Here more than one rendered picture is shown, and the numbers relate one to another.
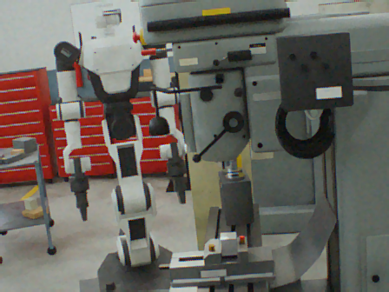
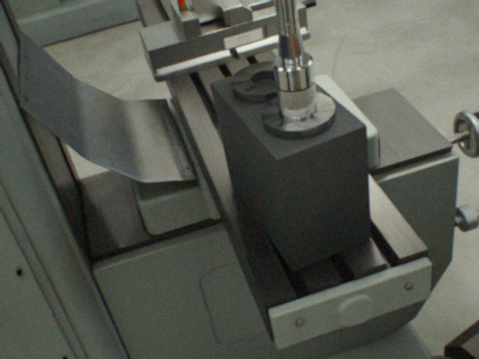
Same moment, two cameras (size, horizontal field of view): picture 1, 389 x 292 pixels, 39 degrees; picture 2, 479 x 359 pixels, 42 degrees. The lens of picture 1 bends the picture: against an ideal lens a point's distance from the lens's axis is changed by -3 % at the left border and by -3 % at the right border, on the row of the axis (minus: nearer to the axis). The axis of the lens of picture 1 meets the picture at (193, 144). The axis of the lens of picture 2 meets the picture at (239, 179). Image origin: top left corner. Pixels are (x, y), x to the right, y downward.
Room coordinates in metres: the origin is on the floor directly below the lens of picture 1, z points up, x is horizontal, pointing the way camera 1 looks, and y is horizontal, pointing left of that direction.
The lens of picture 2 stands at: (2.97, -0.41, 1.55)
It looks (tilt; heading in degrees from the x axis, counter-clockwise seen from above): 38 degrees down; 165
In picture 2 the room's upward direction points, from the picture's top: 11 degrees counter-clockwise
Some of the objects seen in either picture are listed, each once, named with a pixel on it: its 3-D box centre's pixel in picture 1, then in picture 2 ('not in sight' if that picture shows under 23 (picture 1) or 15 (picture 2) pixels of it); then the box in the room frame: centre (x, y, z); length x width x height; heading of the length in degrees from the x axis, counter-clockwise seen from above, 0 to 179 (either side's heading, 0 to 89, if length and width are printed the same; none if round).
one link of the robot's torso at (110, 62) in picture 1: (112, 64); not in sight; (2.68, 0.35, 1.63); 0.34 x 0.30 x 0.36; 102
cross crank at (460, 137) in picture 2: not in sight; (455, 138); (1.97, 0.40, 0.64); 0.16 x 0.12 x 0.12; 84
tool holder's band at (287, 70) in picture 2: not in sight; (292, 63); (2.37, -0.16, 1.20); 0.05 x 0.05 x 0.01
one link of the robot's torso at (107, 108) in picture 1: (118, 118); not in sight; (2.71, 0.35, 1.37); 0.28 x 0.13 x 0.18; 12
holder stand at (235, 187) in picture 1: (235, 194); (289, 155); (2.32, -0.16, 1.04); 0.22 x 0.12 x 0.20; 1
